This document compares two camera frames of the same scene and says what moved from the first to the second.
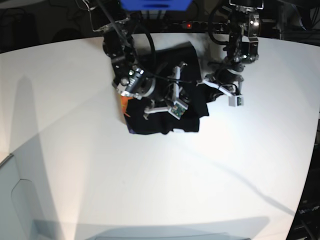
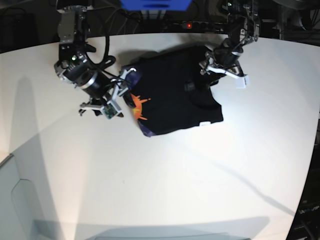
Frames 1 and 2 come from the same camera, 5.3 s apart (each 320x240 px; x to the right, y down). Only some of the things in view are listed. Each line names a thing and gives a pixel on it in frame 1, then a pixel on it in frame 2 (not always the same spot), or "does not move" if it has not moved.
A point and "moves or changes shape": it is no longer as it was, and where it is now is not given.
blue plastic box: x=156 y=5 does not move
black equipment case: x=306 y=226 does not move
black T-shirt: x=176 y=69 moves or changes shape
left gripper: x=181 y=99 to x=101 y=89
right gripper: x=226 y=80 to x=221 y=61
